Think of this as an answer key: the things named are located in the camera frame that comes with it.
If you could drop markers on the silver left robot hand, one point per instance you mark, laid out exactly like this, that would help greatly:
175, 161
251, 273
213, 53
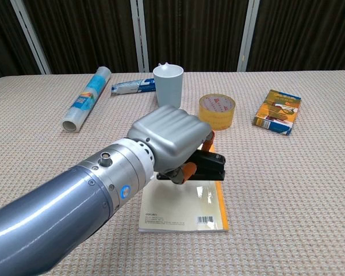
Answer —
172, 135

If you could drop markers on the black stapler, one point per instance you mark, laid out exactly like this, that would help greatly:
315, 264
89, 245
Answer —
211, 168

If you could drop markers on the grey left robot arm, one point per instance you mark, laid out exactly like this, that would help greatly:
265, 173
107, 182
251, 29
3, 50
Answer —
69, 204

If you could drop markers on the yellow-spined notebook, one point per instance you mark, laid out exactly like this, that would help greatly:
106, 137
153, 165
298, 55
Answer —
187, 207

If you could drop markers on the light blue cup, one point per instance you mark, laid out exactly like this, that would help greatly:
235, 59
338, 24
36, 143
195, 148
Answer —
168, 87

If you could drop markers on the yellow packing tape roll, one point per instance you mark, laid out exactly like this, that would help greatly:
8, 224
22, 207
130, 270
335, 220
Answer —
217, 110

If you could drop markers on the blue and white tube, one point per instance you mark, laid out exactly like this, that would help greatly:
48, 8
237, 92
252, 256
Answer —
132, 86

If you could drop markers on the clear plastic wrap roll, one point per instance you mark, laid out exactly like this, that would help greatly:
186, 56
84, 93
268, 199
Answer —
86, 97

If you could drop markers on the orange and blue card box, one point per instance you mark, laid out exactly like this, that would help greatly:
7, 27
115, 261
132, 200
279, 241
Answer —
277, 113

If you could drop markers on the woven beige tablecloth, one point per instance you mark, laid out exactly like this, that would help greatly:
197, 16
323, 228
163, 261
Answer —
276, 187

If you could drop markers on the grey partition frame post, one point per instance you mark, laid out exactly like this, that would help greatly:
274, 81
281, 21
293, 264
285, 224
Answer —
248, 34
140, 34
31, 36

